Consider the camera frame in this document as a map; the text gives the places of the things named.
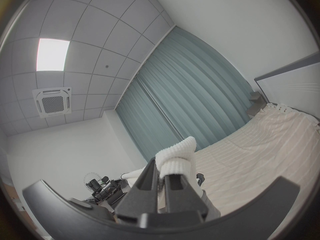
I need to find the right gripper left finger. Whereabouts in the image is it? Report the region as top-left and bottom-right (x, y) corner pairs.
(115, 156), (160, 218)

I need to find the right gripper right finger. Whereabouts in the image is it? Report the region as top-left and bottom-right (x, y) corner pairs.
(164, 174), (210, 219)

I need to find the grey white-sleeved top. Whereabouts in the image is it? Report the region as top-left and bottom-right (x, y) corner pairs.
(121, 136), (222, 218)

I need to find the bed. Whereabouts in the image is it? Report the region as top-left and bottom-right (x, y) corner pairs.
(157, 56), (320, 229)

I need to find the blue-green curtain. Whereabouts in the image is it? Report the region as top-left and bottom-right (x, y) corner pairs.
(115, 79), (185, 162)
(136, 25), (253, 152)

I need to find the grey bedside table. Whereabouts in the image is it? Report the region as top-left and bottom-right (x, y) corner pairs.
(246, 91), (267, 117)

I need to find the ceiling air conditioner vent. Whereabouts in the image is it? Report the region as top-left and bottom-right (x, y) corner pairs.
(32, 86), (72, 119)

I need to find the ceiling light panel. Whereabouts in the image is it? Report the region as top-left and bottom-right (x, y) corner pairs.
(36, 38), (71, 72)

